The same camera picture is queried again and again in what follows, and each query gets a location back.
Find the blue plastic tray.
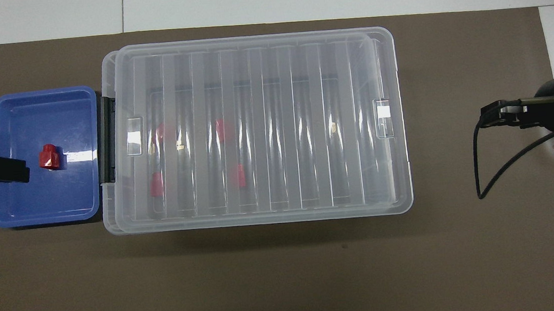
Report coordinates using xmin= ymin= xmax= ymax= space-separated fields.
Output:
xmin=0 ymin=84 xmax=108 ymax=229

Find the red block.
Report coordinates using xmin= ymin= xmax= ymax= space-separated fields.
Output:
xmin=232 ymin=164 xmax=248 ymax=188
xmin=215 ymin=119 xmax=230 ymax=142
xmin=151 ymin=122 xmax=176 ymax=146
xmin=149 ymin=172 xmax=166 ymax=197
xmin=37 ymin=143 xmax=61 ymax=171

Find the clear ribbed plastic lid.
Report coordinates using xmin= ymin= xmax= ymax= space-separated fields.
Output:
xmin=100 ymin=22 xmax=415 ymax=239

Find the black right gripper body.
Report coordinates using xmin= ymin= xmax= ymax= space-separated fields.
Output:
xmin=516 ymin=80 xmax=554 ymax=133

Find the brown table mat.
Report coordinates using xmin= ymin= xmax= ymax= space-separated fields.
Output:
xmin=0 ymin=0 xmax=554 ymax=311

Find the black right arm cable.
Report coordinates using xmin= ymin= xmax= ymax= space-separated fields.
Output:
xmin=470 ymin=101 xmax=554 ymax=200

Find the black box latch handle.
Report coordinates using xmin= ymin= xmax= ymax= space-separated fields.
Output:
xmin=92 ymin=92 xmax=123 ymax=185

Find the clear plastic storage box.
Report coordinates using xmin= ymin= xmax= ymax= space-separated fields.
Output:
xmin=88 ymin=25 xmax=415 ymax=239

